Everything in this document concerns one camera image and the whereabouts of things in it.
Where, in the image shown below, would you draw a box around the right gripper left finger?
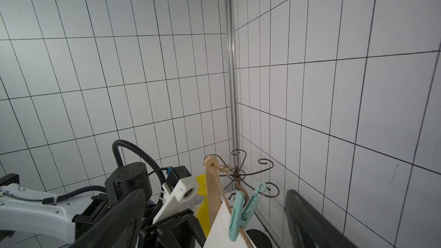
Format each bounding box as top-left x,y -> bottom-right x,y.
71,189 -> 146,248

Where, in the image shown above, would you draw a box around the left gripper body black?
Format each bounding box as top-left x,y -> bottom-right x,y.
137,210 -> 206,248

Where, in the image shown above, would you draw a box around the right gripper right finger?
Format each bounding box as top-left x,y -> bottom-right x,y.
285,189 -> 356,248

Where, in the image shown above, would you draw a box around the white postcard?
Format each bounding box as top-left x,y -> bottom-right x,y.
203,202 -> 256,248

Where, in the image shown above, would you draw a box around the green clothespin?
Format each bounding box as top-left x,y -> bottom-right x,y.
229,182 -> 267,246

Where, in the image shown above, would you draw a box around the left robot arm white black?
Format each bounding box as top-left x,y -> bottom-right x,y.
1,140 -> 207,248

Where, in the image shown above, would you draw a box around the yellow plastic wine glass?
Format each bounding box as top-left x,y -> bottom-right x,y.
195,174 -> 210,238

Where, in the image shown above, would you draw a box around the wooden clothesline rack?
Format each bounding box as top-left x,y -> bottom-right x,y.
204,155 -> 233,229

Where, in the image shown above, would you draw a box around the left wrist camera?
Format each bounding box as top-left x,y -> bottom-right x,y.
152,166 -> 199,224

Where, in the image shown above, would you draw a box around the twine string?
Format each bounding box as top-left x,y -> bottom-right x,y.
208,163 -> 254,248

